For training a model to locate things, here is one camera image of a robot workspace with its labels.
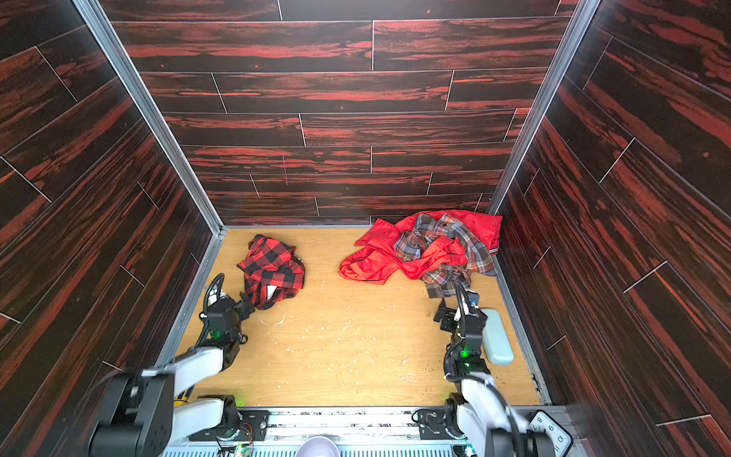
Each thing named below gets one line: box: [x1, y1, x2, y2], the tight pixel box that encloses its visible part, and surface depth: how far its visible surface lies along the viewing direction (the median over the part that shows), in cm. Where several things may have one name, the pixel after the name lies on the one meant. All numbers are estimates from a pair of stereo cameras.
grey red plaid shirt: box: [394, 214, 497, 299], surface depth 100 cm
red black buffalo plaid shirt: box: [237, 234, 306, 311], surface depth 99 cm
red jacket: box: [339, 209, 503, 285], surface depth 106 cm
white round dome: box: [294, 436, 341, 457], surface depth 69 cm
